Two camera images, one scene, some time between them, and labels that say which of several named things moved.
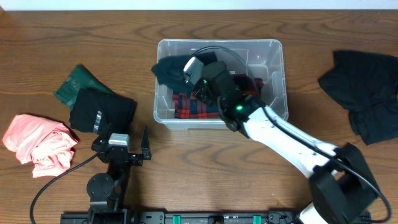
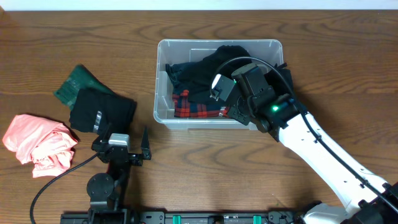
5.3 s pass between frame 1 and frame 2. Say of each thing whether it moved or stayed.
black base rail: stayed
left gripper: stayed
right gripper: moved
